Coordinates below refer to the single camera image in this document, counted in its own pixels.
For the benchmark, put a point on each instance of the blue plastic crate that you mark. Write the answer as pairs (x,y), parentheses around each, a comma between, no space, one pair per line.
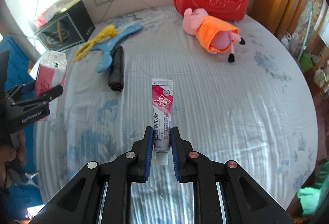
(15,59)

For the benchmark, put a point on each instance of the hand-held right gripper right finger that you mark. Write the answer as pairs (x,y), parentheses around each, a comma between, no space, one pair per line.
(176,153)

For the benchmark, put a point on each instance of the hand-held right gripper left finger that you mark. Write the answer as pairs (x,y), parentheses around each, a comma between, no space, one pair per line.
(147,153)

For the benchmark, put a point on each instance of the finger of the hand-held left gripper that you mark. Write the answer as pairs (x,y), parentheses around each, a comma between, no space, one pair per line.
(20,89)
(52,93)

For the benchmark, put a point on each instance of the black garbage bag roll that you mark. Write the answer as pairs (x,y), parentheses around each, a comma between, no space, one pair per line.
(115,70)

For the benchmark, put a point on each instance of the person's left hand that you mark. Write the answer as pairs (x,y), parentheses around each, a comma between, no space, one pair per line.
(11,154)

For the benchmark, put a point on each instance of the yellow plastic clamp tongs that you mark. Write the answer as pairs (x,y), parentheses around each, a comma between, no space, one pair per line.
(106,32)

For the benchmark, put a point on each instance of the green cloth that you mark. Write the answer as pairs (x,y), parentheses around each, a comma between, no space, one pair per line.
(312,195)

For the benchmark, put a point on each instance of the pink tissue pack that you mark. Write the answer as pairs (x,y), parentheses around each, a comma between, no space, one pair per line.
(51,70)

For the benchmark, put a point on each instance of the red white ointment tube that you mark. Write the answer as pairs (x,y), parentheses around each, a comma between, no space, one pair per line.
(162,106)

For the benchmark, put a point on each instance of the pink pig plush toy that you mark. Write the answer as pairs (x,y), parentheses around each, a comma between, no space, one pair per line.
(205,29)

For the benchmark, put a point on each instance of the red clear plastic packet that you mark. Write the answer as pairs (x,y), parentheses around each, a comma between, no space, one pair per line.
(42,19)

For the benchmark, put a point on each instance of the black gift box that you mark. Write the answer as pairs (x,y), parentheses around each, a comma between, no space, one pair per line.
(77,23)

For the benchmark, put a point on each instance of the blue plastic hanger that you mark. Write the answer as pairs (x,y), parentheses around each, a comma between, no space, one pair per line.
(117,40)

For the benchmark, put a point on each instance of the green box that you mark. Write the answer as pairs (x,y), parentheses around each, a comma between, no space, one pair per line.
(308,61)

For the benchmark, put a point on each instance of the flat yellow box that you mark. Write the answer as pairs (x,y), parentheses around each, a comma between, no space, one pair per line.
(73,4)

